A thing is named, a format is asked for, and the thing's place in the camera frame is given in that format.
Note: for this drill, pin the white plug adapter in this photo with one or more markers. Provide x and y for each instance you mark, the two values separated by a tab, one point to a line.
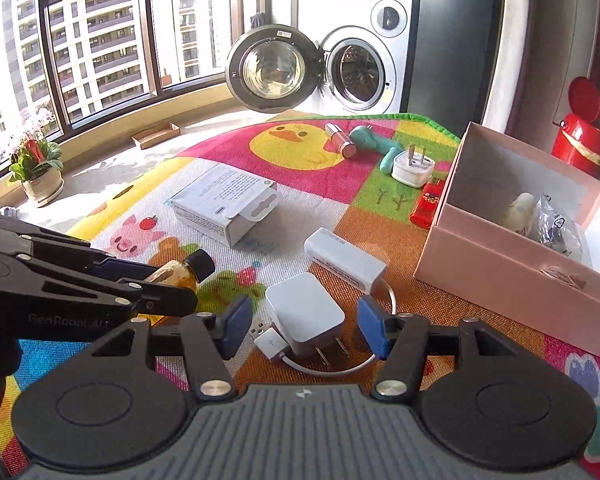
412	170

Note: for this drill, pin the black window frame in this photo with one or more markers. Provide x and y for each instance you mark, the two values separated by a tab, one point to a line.
152	35

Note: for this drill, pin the red trash bin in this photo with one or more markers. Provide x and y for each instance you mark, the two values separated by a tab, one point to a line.
577	140

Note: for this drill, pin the white washing machine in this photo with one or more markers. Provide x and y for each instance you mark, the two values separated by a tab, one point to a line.
380	60

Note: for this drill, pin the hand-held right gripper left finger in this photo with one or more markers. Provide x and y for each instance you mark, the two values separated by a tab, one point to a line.
237	325

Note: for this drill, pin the small amber bottle black cap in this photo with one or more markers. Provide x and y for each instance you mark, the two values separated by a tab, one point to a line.
180	271

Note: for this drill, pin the red lighter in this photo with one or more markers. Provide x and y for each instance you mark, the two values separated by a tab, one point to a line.
427	205

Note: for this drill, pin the pink lipstick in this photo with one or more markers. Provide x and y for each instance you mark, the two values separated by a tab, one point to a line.
341	141

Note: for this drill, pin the pink cardboard box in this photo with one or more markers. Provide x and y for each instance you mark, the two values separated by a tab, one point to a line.
480	270

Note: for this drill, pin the flat cardboard tray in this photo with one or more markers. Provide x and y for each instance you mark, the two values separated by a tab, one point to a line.
155	136

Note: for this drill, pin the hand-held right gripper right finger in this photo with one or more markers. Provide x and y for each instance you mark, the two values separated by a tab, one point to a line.
372	325

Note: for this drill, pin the white square charger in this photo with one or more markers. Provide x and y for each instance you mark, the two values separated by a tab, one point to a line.
300	310

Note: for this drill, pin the white product box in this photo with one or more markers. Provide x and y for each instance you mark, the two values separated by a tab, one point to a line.
215	195

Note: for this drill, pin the teal plastic massager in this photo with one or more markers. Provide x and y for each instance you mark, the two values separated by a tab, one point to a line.
375	140

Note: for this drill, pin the clear plastic bag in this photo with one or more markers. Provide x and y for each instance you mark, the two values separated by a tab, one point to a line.
555	225

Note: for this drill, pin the small white bottle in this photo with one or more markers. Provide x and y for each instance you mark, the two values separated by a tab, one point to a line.
520	210

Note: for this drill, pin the colourful cartoon play mat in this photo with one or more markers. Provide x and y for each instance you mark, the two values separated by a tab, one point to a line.
330	180

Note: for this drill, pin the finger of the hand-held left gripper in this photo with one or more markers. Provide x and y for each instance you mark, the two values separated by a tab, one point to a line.
165	302
125	270

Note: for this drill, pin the potted flower plant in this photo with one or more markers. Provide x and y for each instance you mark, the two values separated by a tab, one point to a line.
40	185

